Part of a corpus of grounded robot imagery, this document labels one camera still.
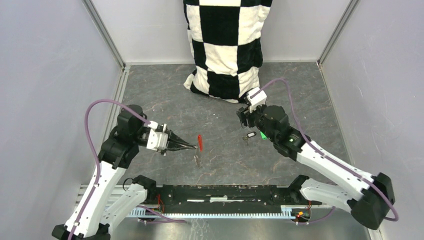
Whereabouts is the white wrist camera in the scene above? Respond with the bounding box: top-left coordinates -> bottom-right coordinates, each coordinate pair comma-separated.
246,87 -> 267,110
146,121 -> 161,152

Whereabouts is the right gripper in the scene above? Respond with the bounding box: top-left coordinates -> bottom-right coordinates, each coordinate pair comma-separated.
236,101 -> 277,143

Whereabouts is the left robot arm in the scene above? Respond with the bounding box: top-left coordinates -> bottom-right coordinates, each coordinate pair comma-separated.
51,104 -> 197,240

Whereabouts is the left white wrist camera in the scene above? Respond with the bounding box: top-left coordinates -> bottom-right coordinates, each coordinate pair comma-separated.
146,121 -> 161,152

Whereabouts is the green key tag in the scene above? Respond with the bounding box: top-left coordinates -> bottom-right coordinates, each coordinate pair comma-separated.
260,131 -> 268,140

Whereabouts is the black key tag with keys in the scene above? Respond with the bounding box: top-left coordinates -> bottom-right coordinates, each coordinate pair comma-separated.
242,131 -> 257,146

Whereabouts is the black white checkered pillow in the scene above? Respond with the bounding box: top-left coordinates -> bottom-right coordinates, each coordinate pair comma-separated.
183,0 -> 273,104

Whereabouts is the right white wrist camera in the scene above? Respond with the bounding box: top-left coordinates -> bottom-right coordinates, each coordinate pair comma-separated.
246,87 -> 267,110

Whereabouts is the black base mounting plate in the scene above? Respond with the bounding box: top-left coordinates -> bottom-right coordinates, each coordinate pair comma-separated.
141,185 -> 321,214

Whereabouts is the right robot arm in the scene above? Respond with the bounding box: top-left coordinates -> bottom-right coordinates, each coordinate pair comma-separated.
236,104 -> 395,230

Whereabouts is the white slotted cable duct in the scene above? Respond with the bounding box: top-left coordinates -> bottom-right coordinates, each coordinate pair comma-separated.
127,207 -> 296,220

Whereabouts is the red key tag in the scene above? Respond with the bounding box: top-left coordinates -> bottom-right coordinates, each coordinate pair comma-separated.
197,134 -> 203,152

